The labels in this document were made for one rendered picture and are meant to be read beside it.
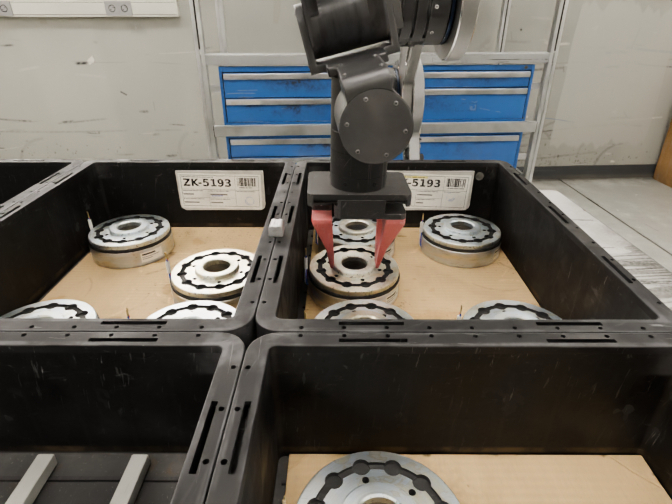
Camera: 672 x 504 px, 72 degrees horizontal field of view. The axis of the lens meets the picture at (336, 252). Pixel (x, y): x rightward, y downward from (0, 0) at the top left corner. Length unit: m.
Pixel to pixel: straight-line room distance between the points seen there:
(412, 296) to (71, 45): 3.16
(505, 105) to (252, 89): 1.26
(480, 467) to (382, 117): 0.26
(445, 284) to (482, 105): 2.02
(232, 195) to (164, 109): 2.70
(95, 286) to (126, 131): 2.91
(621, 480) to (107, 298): 0.51
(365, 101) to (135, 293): 0.36
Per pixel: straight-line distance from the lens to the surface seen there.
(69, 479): 0.41
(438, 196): 0.69
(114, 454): 0.41
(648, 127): 4.08
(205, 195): 0.70
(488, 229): 0.65
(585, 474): 0.40
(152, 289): 0.59
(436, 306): 0.53
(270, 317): 0.33
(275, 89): 2.37
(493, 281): 0.59
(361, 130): 0.36
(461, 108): 2.50
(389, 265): 0.53
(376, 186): 0.46
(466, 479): 0.37
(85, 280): 0.64
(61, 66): 3.55
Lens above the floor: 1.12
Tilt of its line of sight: 28 degrees down
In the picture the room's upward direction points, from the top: straight up
